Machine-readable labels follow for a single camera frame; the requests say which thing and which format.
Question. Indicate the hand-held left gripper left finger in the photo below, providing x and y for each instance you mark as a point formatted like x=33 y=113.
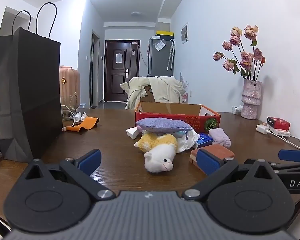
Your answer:
x=90 y=162

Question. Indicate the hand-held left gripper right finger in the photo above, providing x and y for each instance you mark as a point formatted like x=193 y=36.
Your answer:
x=208 y=164

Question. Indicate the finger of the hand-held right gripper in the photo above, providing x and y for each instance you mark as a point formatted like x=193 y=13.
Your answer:
x=291 y=155
x=290 y=167

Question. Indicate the brown sponge block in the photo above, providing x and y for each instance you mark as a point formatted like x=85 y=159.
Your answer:
x=220 y=151

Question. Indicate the blue tissue packet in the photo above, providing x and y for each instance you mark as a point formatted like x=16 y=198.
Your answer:
x=203 y=140

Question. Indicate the lavender fluffy towel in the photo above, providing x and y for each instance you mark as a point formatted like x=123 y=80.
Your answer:
x=220 y=137

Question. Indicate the white plastic bag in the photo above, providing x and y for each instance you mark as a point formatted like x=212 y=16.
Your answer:
x=187 y=141

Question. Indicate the yellow white alpaca plush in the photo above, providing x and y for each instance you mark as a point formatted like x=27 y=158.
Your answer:
x=157 y=152

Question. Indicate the red cardboard box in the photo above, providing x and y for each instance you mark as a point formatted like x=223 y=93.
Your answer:
x=180 y=120

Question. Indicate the lavender fabric pouch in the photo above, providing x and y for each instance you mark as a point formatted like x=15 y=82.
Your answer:
x=160 y=125

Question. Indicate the flat white box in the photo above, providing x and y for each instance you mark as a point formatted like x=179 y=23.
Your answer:
x=281 y=132

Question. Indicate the red and white box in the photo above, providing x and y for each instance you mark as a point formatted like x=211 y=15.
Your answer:
x=278 y=123

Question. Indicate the crumpled white tissue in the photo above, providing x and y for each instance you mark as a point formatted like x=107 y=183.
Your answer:
x=84 y=116

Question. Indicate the small white squeeze bottle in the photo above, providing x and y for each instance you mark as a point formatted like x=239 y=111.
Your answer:
x=77 y=117

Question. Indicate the small white box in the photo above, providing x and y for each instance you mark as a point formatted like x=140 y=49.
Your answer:
x=132 y=133

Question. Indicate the glass jar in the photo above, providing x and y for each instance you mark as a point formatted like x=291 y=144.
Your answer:
x=68 y=113

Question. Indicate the small white stool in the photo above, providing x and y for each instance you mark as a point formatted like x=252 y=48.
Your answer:
x=83 y=105

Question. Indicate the small white jar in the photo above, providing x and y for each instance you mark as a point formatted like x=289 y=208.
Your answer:
x=237 y=109

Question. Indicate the pink speckled vase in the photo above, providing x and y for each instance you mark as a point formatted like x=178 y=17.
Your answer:
x=251 y=100

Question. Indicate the pink suitcase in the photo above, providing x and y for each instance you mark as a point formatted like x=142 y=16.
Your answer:
x=68 y=85

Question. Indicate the dark brown entrance door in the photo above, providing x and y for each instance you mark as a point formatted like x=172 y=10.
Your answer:
x=115 y=80

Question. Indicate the grey side door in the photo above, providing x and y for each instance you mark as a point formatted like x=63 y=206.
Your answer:
x=94 y=75

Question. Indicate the beige coat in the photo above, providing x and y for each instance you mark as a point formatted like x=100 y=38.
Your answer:
x=165 y=87

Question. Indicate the wooden chair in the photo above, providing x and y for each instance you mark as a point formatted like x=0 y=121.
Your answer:
x=149 y=93

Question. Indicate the black paper bag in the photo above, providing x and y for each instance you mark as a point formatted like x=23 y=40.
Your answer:
x=27 y=92

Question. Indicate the dried pink roses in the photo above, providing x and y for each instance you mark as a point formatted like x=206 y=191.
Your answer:
x=246 y=57

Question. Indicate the grey refrigerator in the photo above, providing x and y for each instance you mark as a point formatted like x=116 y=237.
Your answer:
x=160 y=62

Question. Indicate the white folded umbrella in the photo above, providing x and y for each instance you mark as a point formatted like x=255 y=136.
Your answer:
x=170 y=55

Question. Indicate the yellow box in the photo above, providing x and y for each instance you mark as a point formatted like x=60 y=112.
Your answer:
x=165 y=35

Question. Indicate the round ceiling lamp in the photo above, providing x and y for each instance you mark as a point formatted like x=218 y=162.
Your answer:
x=136 y=14

